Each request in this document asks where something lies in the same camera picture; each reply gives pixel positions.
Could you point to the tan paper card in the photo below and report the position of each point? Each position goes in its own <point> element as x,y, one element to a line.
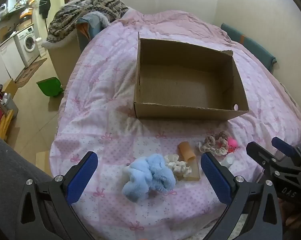
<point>194,173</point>

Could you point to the brown door mat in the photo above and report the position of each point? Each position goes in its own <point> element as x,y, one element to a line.
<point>30,71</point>

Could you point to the green dustpan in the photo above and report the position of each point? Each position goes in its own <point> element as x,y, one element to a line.
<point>50,87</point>

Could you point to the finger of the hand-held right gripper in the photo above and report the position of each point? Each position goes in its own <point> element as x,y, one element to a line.
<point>285,150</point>
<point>260,155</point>

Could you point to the white kitchen cabinets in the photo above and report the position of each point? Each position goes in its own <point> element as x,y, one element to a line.
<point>3,60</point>

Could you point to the teal headboard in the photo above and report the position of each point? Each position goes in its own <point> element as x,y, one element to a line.
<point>253,45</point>

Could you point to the beige crochet scrunchie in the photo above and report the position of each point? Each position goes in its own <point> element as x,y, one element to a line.
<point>210,142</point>

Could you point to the small cardboard floor box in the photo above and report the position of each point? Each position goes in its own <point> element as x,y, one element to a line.
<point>10,86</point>

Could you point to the fluffy light blue cloth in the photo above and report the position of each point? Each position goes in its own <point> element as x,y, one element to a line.
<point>145,175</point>

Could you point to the black hanging garment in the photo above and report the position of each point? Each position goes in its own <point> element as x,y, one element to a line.
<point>45,5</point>

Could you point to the clear plastic packet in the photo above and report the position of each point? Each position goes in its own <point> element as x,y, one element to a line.
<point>228,160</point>

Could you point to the pink octopus toy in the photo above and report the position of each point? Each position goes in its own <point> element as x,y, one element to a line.
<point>231,143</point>

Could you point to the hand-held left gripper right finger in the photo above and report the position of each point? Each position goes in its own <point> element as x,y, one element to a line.
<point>215,177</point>

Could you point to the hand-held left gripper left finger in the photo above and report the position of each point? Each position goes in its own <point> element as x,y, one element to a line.
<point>83,177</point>

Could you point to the patterned knit blanket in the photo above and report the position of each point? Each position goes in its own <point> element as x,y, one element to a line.
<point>90,5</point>

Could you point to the blue fur-trimmed jacket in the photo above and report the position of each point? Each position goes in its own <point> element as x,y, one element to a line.
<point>93,22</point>

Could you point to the grey waste bin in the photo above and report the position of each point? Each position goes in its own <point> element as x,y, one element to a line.
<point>10,107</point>

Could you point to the white washing machine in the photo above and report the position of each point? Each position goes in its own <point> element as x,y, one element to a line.
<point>28,42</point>

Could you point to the pink bow-print bedspread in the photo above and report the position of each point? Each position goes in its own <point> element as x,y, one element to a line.
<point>103,105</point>

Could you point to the cluttered kitchen shelf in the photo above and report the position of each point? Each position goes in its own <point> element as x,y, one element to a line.
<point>18,5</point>

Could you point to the cream scrunchie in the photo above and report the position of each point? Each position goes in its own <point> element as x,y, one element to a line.
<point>178,166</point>

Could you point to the person's dark grey trousers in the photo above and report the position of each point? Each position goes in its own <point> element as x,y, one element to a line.
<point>13,162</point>

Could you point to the beige armchair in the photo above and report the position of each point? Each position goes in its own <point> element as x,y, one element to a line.
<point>63,60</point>

